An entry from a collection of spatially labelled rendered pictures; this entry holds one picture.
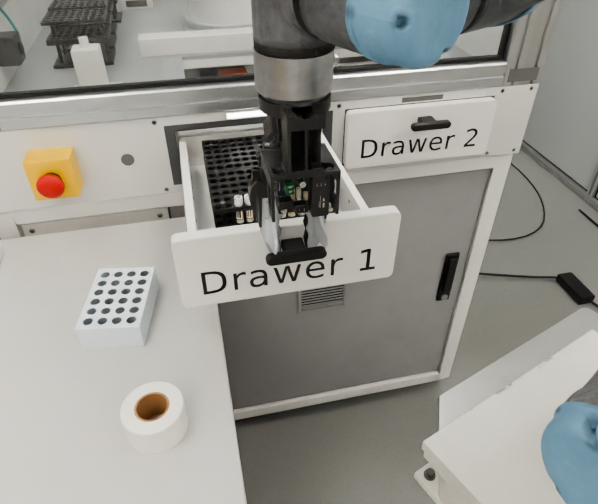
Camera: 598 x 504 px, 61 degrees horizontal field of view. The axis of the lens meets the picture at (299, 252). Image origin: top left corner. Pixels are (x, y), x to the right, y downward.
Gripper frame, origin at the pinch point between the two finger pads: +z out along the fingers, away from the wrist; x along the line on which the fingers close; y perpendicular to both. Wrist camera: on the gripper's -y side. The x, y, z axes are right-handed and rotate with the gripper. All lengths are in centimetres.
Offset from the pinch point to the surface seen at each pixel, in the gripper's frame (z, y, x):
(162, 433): 11.0, 15.7, -17.8
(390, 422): 90, -28, 34
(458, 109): -1.4, -31.4, 38.1
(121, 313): 10.6, -3.8, -22.9
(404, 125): 0.7, -31.4, 27.8
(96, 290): 10.7, -9.4, -26.6
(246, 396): 76, -35, -6
